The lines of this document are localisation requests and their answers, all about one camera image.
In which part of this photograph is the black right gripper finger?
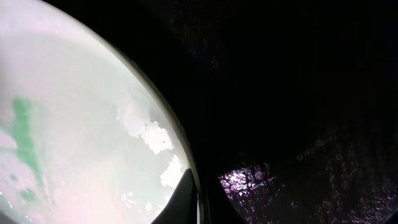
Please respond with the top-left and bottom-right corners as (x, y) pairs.
(152, 169), (198, 224)

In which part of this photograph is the mint plate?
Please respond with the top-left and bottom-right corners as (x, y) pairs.
(1, 0), (203, 224)

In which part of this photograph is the black round tray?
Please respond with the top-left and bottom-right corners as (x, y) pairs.
(53, 1), (397, 223)

